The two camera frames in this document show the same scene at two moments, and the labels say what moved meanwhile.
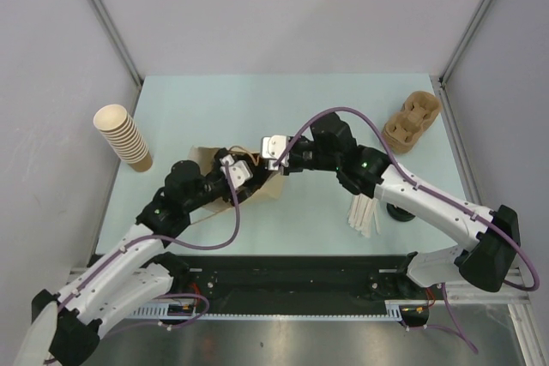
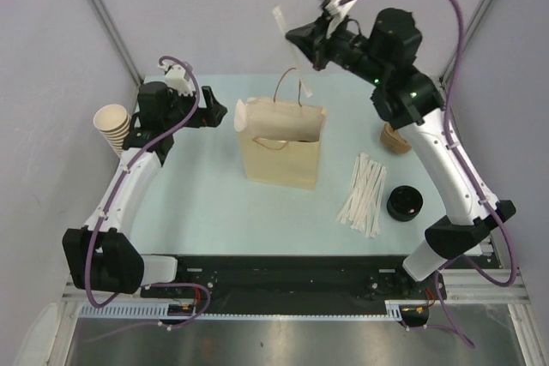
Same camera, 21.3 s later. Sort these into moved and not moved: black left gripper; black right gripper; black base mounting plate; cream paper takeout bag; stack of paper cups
Moved: cream paper takeout bag; black left gripper; black right gripper
Not moved: black base mounting plate; stack of paper cups
